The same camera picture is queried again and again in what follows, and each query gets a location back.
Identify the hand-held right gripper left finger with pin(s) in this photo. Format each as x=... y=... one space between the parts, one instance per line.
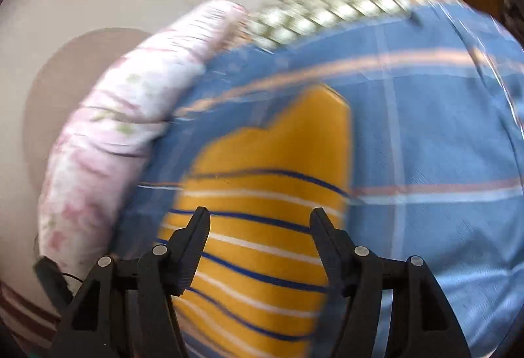
x=192 y=251

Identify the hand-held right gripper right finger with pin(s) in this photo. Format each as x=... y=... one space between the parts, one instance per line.
x=327 y=247

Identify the yellow striped knit sweater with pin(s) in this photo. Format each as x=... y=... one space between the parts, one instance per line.
x=266 y=153

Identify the pink floral pillow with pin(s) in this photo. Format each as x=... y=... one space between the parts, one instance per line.
x=114 y=124

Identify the blue patterned striped blanket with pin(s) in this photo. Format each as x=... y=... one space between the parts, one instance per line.
x=430 y=137

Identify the brown striped cloth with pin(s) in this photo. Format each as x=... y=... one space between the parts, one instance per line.
x=24 y=311

